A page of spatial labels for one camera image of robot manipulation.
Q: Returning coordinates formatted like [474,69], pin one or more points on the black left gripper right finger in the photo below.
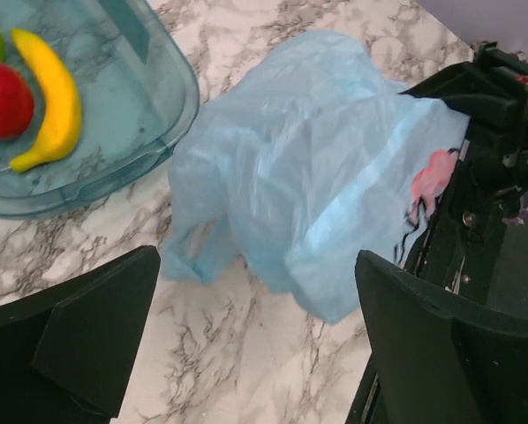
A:
[441,358]

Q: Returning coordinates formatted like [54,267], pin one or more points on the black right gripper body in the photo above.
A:
[487,192]

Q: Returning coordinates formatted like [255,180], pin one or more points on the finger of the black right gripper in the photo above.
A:
[482,96]

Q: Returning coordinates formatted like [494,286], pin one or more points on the light blue plastic bag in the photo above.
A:
[311,158]

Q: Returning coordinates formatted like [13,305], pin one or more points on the red fake apple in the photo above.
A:
[16,103]

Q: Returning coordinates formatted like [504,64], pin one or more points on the yellow fake banana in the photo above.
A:
[62,120]

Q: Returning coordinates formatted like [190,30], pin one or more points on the teal transparent plastic tray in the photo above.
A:
[138,92]

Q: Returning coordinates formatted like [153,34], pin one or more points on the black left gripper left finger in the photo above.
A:
[67,352]

